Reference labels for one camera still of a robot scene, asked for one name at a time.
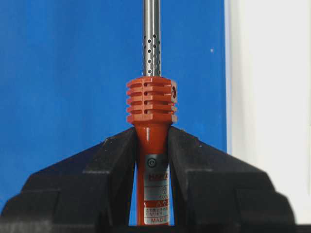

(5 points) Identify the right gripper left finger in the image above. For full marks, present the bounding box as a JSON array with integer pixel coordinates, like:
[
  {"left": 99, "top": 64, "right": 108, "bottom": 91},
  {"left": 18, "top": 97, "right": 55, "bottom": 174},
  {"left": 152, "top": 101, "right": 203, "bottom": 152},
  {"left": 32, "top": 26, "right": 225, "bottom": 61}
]
[{"left": 0, "top": 128, "right": 137, "bottom": 233}]

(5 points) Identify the blue table mat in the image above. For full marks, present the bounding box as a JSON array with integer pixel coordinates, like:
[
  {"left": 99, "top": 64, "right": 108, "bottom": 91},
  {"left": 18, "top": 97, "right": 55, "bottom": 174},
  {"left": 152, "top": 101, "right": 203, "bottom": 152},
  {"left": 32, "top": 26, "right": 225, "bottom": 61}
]
[{"left": 0, "top": 0, "right": 226, "bottom": 213}]

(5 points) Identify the red handled soldering iron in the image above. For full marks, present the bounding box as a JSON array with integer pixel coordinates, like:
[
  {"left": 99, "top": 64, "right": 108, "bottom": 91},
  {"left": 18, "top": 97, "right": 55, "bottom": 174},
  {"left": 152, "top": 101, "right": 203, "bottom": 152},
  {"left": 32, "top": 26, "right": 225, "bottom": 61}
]
[{"left": 127, "top": 0, "right": 177, "bottom": 226}]

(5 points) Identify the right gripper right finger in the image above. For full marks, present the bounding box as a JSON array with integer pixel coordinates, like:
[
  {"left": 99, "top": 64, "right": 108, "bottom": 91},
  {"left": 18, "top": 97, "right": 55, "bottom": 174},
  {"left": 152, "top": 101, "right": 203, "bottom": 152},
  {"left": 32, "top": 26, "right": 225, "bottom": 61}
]
[{"left": 168, "top": 127, "right": 295, "bottom": 233}]

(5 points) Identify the large white base board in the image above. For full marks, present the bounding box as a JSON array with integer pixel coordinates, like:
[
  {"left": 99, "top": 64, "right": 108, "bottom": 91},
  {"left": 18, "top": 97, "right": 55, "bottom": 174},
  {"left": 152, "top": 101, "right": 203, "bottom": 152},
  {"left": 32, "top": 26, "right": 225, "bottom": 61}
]
[{"left": 225, "top": 0, "right": 311, "bottom": 224}]

